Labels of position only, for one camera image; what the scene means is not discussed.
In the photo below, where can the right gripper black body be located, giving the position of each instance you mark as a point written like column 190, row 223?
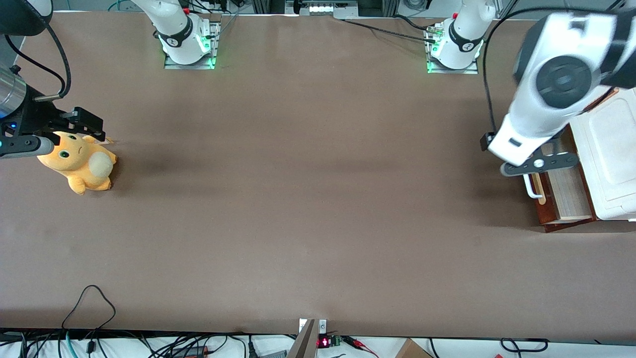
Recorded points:
column 36, row 117

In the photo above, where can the dark wood drawer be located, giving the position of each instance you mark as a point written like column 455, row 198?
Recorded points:
column 571, row 194

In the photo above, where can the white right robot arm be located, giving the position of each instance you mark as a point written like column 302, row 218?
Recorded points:
column 176, row 30

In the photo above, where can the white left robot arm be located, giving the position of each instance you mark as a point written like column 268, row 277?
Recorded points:
column 546, row 35

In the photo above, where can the white drawer cabinet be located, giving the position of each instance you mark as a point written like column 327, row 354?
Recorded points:
column 616, row 164

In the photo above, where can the orange plush toy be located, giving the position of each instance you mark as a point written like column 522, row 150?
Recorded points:
column 79, row 166

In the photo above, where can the copper strip on cabinet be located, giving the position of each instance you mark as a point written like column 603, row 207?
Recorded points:
column 603, row 98

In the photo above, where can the black power adapter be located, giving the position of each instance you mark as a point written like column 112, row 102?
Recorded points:
column 191, row 351

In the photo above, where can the white power strip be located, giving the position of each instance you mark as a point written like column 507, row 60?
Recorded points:
column 323, row 8

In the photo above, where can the brown cardboard box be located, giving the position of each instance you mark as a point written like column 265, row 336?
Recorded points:
column 412, row 351

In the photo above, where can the red clip leads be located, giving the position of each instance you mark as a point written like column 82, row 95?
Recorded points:
column 360, row 344

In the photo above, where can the red digit display module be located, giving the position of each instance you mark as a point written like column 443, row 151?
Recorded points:
column 324, row 342

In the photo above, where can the grey metal beam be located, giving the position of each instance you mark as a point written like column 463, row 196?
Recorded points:
column 304, row 343

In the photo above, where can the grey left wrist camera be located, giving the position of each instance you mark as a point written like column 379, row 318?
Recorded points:
column 516, row 169

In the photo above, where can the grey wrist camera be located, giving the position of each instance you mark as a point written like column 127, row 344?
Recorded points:
column 516, row 169
column 25, row 146

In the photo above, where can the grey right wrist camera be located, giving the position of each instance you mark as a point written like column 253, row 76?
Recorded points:
column 25, row 146

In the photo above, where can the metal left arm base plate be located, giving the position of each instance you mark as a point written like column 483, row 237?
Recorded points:
column 469, row 71

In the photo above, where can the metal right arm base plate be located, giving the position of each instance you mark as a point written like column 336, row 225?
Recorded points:
column 214, row 49

